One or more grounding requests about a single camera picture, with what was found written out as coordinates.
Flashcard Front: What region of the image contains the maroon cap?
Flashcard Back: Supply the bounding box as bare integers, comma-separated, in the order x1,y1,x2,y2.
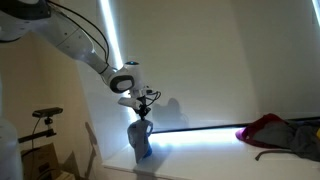
235,113,285,150

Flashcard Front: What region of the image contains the black window frame strip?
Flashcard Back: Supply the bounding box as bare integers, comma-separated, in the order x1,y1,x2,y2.
152,116,320,134

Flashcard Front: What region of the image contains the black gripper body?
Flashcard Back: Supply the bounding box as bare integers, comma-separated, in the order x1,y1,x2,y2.
136,95,150,112

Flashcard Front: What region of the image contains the brown cardboard box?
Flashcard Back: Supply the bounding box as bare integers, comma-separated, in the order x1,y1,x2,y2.
20,142,81,180

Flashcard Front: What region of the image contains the black camera on stand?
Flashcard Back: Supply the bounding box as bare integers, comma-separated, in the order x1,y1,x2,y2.
18,106,64,144

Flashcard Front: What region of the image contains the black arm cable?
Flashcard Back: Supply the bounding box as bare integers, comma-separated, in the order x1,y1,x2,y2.
46,0,111,65

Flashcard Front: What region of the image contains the blue container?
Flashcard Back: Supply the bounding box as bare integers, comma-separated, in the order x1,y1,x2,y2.
143,142,154,159

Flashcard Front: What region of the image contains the grey-blue baseball cap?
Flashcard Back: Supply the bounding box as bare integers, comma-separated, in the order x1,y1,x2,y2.
126,119,155,164

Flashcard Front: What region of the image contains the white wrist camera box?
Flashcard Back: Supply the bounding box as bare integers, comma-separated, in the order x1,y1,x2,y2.
117,96,143,110

